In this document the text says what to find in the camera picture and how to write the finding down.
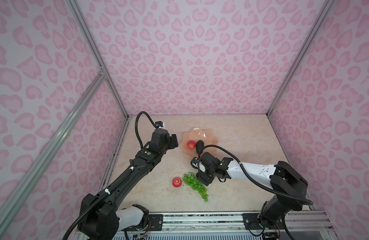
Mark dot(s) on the green fake grape bunch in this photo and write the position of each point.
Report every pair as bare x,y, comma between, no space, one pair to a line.
191,180

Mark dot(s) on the red fake apple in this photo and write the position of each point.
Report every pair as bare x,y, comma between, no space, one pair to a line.
177,182
191,145

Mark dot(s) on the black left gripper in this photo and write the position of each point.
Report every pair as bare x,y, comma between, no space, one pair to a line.
172,141

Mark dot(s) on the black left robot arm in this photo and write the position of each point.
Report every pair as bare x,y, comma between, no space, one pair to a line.
100,217

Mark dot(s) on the dark fake avocado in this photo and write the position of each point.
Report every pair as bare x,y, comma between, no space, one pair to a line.
199,146

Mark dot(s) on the aluminium corner frame post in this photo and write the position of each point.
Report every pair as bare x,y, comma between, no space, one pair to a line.
83,26

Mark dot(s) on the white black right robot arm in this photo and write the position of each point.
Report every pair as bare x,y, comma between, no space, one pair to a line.
288,187

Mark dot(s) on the diagonal aluminium frame bar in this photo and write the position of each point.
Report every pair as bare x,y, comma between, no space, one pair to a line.
14,203

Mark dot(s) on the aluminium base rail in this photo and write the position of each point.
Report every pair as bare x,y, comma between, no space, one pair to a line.
303,225

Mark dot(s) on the right aluminium corner post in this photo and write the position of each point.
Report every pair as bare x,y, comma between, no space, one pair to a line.
320,20

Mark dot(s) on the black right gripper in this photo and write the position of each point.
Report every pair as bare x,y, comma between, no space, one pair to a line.
202,178

